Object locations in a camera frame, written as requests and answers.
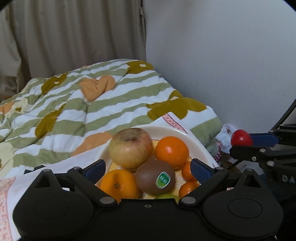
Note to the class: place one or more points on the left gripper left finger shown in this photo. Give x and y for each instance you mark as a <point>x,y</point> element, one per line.
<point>84,180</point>

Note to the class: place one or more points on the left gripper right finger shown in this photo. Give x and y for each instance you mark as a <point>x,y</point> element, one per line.
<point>209,178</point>

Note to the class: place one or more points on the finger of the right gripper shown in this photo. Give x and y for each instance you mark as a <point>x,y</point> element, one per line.
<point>252,152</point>
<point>264,139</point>

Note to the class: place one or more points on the red cherry tomato front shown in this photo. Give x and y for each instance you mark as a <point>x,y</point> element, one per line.
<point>241,138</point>

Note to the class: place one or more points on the small mandarin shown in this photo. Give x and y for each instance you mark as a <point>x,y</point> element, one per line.
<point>186,173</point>
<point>187,188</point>

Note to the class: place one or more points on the large orange back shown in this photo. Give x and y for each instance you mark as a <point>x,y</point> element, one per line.
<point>120,184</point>

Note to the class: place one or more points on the large orange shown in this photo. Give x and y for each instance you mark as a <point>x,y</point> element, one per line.
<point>173,151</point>
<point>120,184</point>

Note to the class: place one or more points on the green apple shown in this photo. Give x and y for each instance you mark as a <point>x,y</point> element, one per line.
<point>168,196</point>

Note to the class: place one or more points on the large orange front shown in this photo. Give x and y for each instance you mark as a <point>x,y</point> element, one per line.
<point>173,151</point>

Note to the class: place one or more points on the brown kiwi with sticker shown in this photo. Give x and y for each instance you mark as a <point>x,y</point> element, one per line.
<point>155,177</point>

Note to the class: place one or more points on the large red-yellow apple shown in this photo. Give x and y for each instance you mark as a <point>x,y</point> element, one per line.
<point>130,148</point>

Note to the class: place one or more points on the cream plate with cartoon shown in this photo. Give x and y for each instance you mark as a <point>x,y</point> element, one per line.
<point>110,165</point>

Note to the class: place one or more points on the white plastic bag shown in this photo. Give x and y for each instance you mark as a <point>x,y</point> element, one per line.
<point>224,137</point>

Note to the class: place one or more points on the green striped floral duvet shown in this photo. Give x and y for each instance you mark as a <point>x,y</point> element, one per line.
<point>55,118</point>

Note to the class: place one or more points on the beige curtains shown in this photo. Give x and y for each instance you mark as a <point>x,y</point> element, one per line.
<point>45,38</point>

